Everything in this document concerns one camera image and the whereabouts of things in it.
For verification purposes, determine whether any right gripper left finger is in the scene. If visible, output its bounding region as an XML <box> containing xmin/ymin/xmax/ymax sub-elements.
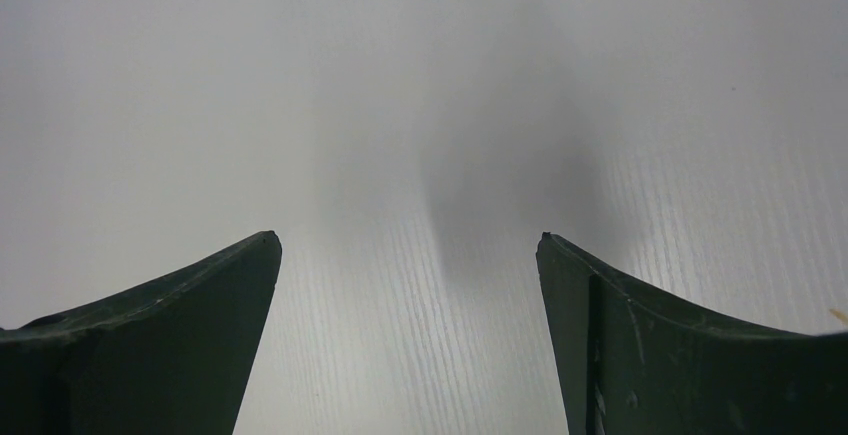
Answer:
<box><xmin>1</xmin><ymin>231</ymin><xmax>282</xmax><ymax>434</ymax></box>

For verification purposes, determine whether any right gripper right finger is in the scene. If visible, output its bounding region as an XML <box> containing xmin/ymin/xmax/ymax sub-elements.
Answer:
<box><xmin>536</xmin><ymin>232</ymin><xmax>847</xmax><ymax>434</ymax></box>

